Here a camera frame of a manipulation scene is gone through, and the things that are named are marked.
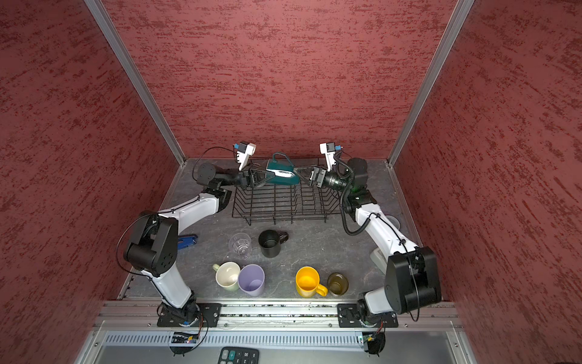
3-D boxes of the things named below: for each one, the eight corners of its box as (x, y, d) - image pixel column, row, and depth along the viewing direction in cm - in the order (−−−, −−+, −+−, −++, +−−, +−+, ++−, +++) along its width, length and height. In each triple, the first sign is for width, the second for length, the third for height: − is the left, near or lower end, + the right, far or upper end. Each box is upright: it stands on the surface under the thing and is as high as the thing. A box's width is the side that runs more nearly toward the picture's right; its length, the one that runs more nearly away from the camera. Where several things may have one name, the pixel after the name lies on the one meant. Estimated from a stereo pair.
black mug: (260, 258, 89) (257, 248, 81) (262, 239, 94) (259, 228, 86) (287, 258, 89) (286, 248, 81) (288, 239, 94) (287, 229, 86)
